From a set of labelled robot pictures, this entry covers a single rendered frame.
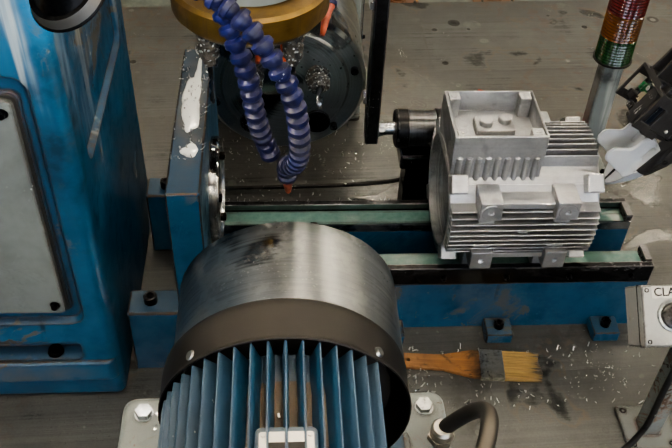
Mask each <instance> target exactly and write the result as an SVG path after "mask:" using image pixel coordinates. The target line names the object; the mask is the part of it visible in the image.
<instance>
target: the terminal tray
mask: <svg viewBox="0 0 672 448"><path fill-rule="evenodd" d="M452 94H457V97H456V98H453V97H452V96H451V95H452ZM523 94H528V95H529V97H524V96H523ZM462 129H464V130H466V131H467V133H466V134H463V133H461V132H460V131H461V130H462ZM536 129H540V130H542V133H537V132H536ZM439 132H441V134H442V135H443V138H444V141H445V145H446V150H447V157H448V166H447V157H446V150H445V145H444V142H443V139H442V136H441V135H440V134H439V136H440V141H441V145H442V149H443V154H444V158H445V163H446V167H447V172H448V167H449V176H451V175H468V180H469V178H473V180H474V181H477V180H478V179H479V178H482V179H483V180H484V181H487V180H488V178H489V177H492V180H493V181H496V180H497V178H498V177H501V179H502V180H503V181H506V180H507V177H511V180H512V181H515V180H516V178H517V177H520V179H521V180H522V181H524V180H525V179H526V177H529V178H530V180H531V181H534V180H535V177H539V175H540V172H541V168H542V164H543V161H544V159H545V155H546V151H547V147H548V143H549V139H550V136H549V133H548V130H547V128H546V125H545V122H544V120H543V117H542V114H541V112H540V109H539V106H538V104H537V101H536V98H535V95H534V93H533V91H444V95H443V102H442V109H441V120H440V126H439Z"/></svg>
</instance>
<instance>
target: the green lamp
mask: <svg viewBox="0 0 672 448"><path fill-rule="evenodd" d="M637 41H638V40H637ZM637 41H636V42H634V43H631V44H617V43H613V42H611V41H609V40H607V39H606V38H604V37H603V36H602V34H601V31H600V34H599V39H598V42H597V45H596V49H595V57H596V59H597V60H598V61H600V62H601V63H603V64H605V65H608V66H613V67H622V66H626V65H628V64H629V63H630V61H631V60H632V56H633V53H634V50H635V47H636V44H637Z"/></svg>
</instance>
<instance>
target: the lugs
mask: <svg viewBox="0 0 672 448"><path fill-rule="evenodd" d="M440 120H441V117H439V118H437V119H436V132H439V126H440ZM560 121H580V117H579V116H566V117H563V118H561V119H560ZM583 178H584V193H604V192H605V175H604V174H603V173H595V174H585V175H584V176H583ZM468 193H469V182H468V175H451V176H449V194H450V195H465V194H468ZM583 256H584V250H583V251H567V254H566V257H583ZM438 259H456V252H446V251H445V248H444V245H438Z"/></svg>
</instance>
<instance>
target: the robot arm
mask: <svg viewBox="0 0 672 448"><path fill-rule="evenodd" d="M639 72H640V73H641V74H643V75H645V76H646V77H647V78H646V79H645V80H644V81H643V82H642V83H641V84H640V85H639V86H638V87H637V88H636V89H633V88H632V87H631V88H630V89H627V88H625V86H626V85H627V84H628V83H629V82H630V81H631V80H632V79H633V78H634V77H635V76H636V75H637V74H638V73H639ZM615 93H616V94H618V95H620V96H622V97H623V98H625V99H627V100H628V101H627V102H626V106H627V108H628V110H629V111H628V112H626V116H627V118H628V120H629V122H630V123H629V124H628V125H627V126H626V127H624V128H623V129H605V130H603V131H602V132H601V133H600V134H599V135H598V138H597V140H598V143H599V144H600V145H601V146H602V147H603V148H604V149H605V150H606V151H607V153H606V155H605V159H606V161H607V162H608V164H607V166H606V169H605V171H604V175H605V184H608V185H609V184H617V183H622V182H626V181H630V180H633V179H636V178H639V177H641V176H643V175H644V176H647V175H649V174H652V173H654V172H656V171H658V170H661V169H663V168H665V167H667V166H669V165H670V164H671V163H672V48H670V49H669V50H668V51H667V52H666V53H665V54H664V55H663V56H662V57H661V58H660V59H659V60H658V61H657V62H656V63H655V64H654V65H653V66H652V65H650V64H649V63H647V62H644V63H643V64H642V65H641V66H640V67H639V68H638V69H637V70H636V71H635V72H634V73H633V74H632V75H631V76H630V77H629V78H628V79H627V80H626V81H625V82H624V83H623V84H622V85H621V86H620V87H619V88H618V89H617V90H616V91H615ZM655 138H657V139H659V140H660V141H661V142H659V143H657V141H656V139H655Z"/></svg>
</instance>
